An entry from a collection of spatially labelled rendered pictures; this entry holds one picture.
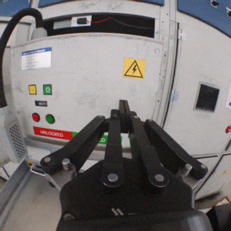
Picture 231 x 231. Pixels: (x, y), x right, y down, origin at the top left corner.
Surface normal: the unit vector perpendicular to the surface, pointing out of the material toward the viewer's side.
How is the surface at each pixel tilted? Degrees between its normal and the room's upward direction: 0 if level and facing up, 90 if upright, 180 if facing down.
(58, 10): 90
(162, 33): 90
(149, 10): 90
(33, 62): 90
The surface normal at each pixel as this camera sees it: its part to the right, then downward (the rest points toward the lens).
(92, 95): -0.03, 0.39
